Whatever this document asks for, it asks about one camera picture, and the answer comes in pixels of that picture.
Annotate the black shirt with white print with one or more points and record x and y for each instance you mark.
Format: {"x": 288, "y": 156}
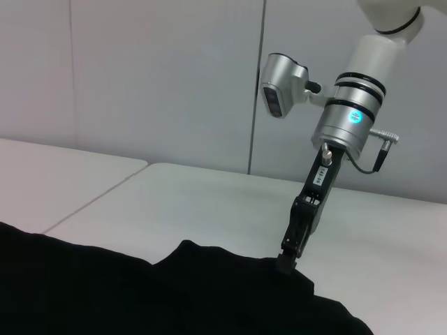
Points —
{"x": 122, "y": 296}

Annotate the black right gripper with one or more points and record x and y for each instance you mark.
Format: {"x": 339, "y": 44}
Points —
{"x": 319, "y": 185}

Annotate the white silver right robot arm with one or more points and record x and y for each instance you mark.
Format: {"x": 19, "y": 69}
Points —
{"x": 349, "y": 115}

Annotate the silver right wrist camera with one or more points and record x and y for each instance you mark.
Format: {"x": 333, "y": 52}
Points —
{"x": 279, "y": 80}

